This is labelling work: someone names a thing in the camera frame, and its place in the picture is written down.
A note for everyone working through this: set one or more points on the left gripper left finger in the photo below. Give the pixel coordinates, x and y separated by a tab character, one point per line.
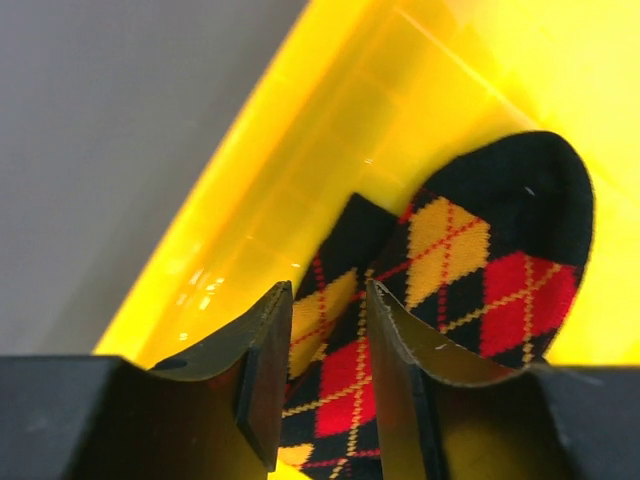
211	411

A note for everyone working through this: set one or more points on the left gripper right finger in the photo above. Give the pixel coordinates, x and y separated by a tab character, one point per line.
444	412

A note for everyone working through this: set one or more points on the red black argyle sock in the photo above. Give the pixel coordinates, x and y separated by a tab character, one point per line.
490	251

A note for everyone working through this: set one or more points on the yellow plastic bin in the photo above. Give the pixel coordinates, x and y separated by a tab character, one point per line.
373	98

